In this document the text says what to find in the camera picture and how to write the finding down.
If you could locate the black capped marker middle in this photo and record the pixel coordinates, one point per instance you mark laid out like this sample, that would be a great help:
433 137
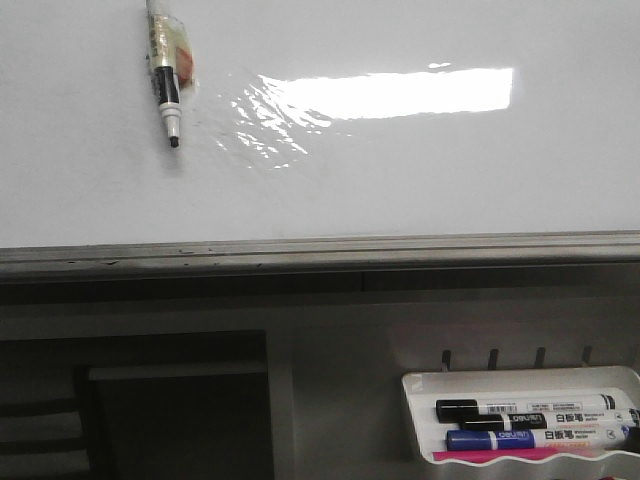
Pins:
553 420

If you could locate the blue capped whiteboard marker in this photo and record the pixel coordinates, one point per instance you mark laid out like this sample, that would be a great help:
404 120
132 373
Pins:
567 438

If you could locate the white whiteboard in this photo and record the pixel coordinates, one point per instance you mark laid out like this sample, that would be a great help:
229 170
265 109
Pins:
321 119

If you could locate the black capped marker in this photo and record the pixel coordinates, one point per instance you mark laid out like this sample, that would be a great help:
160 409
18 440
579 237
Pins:
553 420
453 410

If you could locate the grey aluminium whiteboard ledge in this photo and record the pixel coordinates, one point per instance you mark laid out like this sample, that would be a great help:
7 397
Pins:
29 265

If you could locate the pink marker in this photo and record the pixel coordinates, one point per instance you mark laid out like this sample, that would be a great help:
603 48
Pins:
484 456

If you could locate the black capped marker top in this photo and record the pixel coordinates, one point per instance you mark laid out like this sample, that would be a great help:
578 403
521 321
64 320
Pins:
453 410

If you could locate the white plastic marker tray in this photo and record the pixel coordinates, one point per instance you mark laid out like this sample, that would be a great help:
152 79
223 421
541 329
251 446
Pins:
422 390

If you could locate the taped white whiteboard marker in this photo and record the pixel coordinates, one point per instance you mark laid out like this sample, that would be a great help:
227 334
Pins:
171 65

